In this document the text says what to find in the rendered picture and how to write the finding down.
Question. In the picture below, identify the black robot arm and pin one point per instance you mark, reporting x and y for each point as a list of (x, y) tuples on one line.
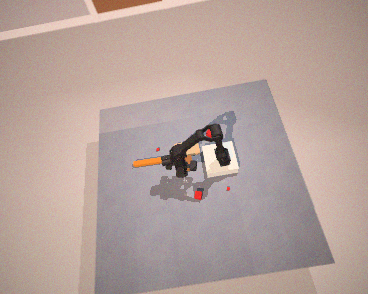
[(178, 151)]

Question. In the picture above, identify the orange long bar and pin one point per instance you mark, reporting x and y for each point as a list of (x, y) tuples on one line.
[(147, 162)]

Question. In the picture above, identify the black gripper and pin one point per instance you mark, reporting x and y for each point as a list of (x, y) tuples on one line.
[(192, 165)]

